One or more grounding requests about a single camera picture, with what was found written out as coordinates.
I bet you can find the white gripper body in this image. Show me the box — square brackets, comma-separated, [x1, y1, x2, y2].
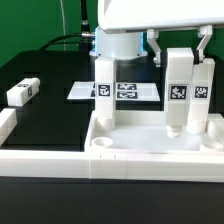
[98, 0, 224, 33]

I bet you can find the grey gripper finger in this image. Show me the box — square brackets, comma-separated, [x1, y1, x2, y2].
[147, 29, 161, 67]
[196, 25, 213, 62]

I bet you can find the white desk top tray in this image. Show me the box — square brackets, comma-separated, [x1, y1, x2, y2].
[84, 110, 224, 154]

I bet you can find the fiducial marker sheet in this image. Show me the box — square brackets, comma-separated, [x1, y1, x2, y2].
[67, 81, 160, 102]

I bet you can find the white front fence bar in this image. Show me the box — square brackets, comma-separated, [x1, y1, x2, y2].
[0, 150, 224, 183]

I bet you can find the white left fence block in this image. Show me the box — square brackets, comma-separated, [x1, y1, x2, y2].
[0, 108, 17, 147]

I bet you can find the black cable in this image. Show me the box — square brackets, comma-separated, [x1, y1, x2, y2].
[39, 0, 98, 52]

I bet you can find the white thin cable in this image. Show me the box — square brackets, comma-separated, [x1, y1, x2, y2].
[59, 0, 67, 52]

